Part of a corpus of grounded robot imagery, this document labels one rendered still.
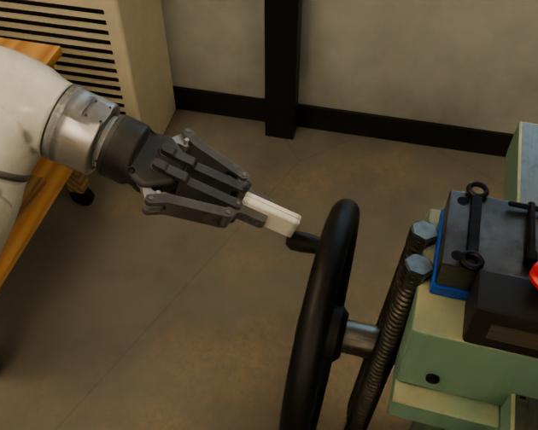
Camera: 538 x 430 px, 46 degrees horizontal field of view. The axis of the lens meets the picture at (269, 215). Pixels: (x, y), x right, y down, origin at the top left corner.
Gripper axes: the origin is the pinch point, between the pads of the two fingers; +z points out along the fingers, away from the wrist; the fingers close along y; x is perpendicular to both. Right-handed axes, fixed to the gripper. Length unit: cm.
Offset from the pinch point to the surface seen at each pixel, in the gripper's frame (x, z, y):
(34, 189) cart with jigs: 87, -51, 47
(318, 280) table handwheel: -12.4, 4.8, -14.7
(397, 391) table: -7.8, 15.7, -19.1
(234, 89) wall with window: 84, -16, 112
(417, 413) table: -7.5, 18.1, -20.3
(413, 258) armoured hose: -16.9, 11.3, -11.8
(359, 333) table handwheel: -2.3, 12.9, -11.5
